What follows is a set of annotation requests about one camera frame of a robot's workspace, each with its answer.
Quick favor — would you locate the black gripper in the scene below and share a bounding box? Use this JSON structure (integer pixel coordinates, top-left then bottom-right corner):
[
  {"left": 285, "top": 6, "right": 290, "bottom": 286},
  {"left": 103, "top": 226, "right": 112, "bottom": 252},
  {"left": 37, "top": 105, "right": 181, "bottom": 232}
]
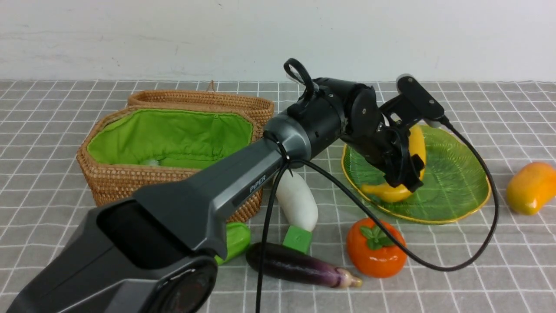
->
[{"left": 342, "top": 83, "right": 425, "bottom": 193}]

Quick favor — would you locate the yellow banana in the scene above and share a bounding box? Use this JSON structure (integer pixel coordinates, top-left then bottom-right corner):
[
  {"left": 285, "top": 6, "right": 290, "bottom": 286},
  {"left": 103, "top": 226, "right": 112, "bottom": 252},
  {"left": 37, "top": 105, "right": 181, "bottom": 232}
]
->
[{"left": 360, "top": 125, "right": 427, "bottom": 203}]

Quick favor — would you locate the orange persimmon with green leaf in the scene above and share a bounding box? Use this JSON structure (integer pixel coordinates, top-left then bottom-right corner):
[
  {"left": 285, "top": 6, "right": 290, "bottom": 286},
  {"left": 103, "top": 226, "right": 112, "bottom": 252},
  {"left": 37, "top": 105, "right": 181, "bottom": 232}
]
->
[{"left": 346, "top": 218, "right": 407, "bottom": 279}]

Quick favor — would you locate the white radish with green leaves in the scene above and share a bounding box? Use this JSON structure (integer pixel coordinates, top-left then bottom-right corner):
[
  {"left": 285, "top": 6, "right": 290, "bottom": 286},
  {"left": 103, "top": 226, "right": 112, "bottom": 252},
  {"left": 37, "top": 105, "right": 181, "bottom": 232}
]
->
[{"left": 276, "top": 170, "right": 318, "bottom": 232}]

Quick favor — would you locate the yellow orange mango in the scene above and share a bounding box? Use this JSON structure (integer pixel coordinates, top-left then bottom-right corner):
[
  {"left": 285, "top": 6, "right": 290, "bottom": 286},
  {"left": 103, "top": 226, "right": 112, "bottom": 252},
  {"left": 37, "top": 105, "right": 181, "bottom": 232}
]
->
[{"left": 506, "top": 162, "right": 556, "bottom": 215}]

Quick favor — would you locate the purple eggplant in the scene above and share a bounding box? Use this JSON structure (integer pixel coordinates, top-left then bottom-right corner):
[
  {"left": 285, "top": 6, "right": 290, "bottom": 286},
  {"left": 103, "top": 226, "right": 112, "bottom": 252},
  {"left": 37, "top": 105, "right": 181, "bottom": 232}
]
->
[{"left": 245, "top": 242, "right": 363, "bottom": 289}]

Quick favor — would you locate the green cucumber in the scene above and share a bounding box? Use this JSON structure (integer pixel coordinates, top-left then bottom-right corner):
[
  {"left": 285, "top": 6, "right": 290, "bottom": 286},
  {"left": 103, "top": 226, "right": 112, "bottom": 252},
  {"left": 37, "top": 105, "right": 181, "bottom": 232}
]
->
[{"left": 215, "top": 222, "right": 252, "bottom": 266}]

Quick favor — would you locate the green glass leaf plate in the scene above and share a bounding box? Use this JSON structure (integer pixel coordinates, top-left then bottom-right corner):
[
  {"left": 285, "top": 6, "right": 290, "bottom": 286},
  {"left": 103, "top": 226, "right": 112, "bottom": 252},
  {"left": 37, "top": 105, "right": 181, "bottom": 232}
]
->
[{"left": 341, "top": 124, "right": 492, "bottom": 225}]

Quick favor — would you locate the green cube block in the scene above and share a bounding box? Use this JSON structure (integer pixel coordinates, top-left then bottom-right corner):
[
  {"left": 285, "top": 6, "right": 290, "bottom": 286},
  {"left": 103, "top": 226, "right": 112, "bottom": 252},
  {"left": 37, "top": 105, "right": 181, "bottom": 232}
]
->
[{"left": 282, "top": 225, "right": 312, "bottom": 254}]

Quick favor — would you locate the grey checked tablecloth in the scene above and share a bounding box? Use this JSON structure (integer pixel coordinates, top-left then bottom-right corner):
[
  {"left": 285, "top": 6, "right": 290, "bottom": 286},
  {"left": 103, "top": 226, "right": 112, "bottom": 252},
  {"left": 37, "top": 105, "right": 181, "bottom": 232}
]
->
[{"left": 0, "top": 80, "right": 556, "bottom": 313}]

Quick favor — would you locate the woven wicker basket lid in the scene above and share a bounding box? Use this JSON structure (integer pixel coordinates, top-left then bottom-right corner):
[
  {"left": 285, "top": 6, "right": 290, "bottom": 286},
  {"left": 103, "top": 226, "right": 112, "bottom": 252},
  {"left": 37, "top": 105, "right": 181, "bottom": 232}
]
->
[{"left": 127, "top": 90, "right": 274, "bottom": 126}]

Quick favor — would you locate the woven wicker basket green lining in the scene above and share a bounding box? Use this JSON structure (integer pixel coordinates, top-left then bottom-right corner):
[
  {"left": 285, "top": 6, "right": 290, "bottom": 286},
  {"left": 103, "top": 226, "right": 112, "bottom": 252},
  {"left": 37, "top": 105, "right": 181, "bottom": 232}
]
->
[{"left": 77, "top": 107, "right": 265, "bottom": 223}]

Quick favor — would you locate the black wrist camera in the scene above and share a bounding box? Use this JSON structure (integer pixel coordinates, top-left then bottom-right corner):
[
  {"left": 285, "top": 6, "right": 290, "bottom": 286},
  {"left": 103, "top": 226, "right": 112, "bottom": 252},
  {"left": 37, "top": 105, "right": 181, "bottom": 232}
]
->
[{"left": 379, "top": 74, "right": 447, "bottom": 129}]

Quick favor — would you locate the black cable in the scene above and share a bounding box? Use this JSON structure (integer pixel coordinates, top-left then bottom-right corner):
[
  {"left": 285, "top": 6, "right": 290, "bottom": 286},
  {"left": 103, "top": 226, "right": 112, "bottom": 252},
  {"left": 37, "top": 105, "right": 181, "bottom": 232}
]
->
[{"left": 255, "top": 58, "right": 500, "bottom": 313}]

